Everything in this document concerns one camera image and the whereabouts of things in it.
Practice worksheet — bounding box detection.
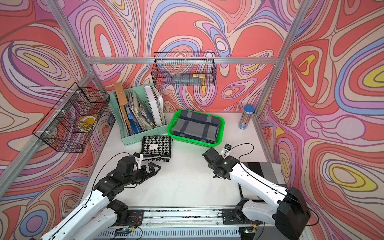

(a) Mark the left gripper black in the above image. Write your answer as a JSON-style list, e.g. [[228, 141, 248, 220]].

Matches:
[[122, 161, 161, 187]]

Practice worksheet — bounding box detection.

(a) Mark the houndstooth black white scarf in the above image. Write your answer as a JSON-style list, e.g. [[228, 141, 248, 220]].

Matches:
[[141, 135, 172, 162]]

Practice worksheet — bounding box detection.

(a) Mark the grey navy striped scarf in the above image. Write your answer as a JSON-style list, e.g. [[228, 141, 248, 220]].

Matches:
[[170, 110, 222, 144]]

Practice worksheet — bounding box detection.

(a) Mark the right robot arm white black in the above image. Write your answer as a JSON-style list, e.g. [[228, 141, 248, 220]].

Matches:
[[202, 145, 312, 240]]

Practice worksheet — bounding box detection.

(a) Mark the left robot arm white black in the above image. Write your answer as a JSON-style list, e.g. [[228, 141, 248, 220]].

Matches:
[[40, 156, 161, 240]]

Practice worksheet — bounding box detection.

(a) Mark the green plastic basket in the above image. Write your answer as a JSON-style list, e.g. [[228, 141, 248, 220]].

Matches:
[[167, 110, 226, 148]]

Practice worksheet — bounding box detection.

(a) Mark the mint green file organizer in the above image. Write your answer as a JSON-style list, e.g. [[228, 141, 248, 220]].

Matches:
[[109, 84, 168, 146]]

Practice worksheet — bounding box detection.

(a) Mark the clear tube with blue cap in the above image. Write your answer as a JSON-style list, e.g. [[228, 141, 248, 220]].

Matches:
[[239, 104, 255, 130]]

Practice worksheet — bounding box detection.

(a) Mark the yellow tape roll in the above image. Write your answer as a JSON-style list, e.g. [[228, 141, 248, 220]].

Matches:
[[77, 116, 97, 132]]

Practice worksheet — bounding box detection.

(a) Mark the white binder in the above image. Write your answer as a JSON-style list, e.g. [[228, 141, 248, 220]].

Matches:
[[144, 86, 164, 127]]

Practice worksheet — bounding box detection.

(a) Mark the brown cardboard folder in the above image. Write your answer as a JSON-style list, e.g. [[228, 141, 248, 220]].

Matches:
[[114, 83, 133, 136]]

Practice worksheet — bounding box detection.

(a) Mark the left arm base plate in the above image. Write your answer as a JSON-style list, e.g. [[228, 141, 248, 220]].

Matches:
[[120, 210, 145, 227]]

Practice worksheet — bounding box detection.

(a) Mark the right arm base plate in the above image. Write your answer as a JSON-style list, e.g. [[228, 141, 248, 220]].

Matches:
[[218, 209, 263, 226]]

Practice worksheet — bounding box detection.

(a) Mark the aluminium rail front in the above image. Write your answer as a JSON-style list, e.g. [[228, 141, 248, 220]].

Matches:
[[92, 208, 286, 240]]

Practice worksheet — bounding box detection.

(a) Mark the black wire basket left wall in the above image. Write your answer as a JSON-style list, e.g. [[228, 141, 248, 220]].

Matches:
[[33, 83, 110, 153]]

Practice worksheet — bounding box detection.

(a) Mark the black wire basket wall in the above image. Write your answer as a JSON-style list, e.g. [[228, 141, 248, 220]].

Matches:
[[33, 83, 110, 153], [151, 51, 217, 88]]

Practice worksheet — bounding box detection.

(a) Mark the black wire basket back wall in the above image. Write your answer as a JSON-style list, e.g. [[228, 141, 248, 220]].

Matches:
[[151, 51, 217, 88]]

